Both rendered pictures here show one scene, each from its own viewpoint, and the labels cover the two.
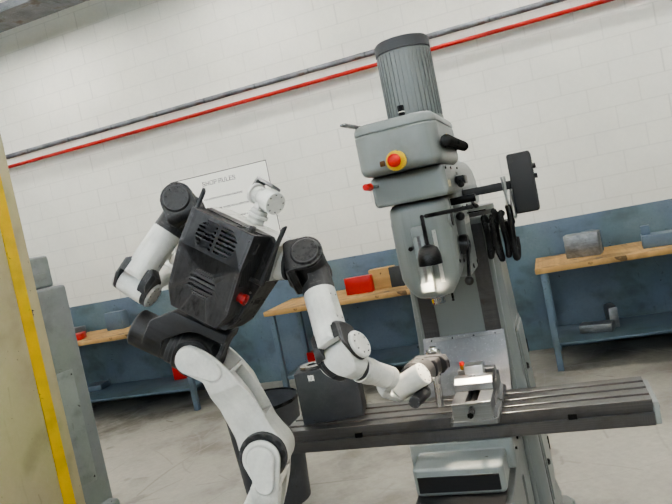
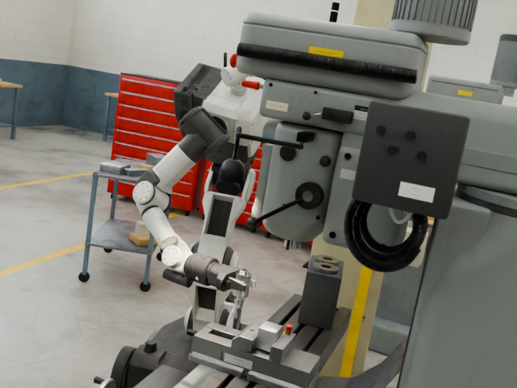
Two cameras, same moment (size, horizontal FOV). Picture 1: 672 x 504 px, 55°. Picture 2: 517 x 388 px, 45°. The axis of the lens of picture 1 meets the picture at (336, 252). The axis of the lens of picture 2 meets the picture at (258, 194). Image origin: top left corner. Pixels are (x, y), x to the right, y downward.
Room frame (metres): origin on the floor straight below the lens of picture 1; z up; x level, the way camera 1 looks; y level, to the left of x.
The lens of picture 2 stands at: (2.02, -2.02, 1.75)
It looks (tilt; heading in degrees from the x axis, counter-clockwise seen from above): 11 degrees down; 90
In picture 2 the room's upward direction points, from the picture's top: 9 degrees clockwise
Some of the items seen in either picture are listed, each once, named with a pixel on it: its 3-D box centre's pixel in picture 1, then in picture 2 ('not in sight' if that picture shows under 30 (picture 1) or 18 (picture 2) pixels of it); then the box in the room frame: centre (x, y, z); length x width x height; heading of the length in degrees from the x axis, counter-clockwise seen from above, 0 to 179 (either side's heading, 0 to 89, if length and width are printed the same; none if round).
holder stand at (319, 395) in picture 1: (330, 388); (321, 289); (2.31, 0.12, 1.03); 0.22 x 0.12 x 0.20; 82
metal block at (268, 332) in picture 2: (475, 372); (268, 336); (2.12, -0.38, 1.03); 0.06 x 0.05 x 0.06; 71
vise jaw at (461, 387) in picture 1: (474, 382); (249, 336); (2.07, -0.36, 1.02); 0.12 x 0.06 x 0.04; 71
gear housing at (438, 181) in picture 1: (418, 185); (332, 108); (2.19, -0.32, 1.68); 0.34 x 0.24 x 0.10; 161
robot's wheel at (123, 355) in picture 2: not in sight; (124, 372); (1.62, 0.28, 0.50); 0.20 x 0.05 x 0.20; 82
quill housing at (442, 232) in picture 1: (428, 247); (305, 181); (2.15, -0.31, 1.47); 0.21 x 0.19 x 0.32; 71
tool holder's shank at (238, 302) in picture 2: (438, 389); (237, 312); (2.02, -0.23, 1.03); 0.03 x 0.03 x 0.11
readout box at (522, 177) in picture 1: (525, 181); (409, 158); (2.32, -0.72, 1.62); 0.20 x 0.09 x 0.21; 161
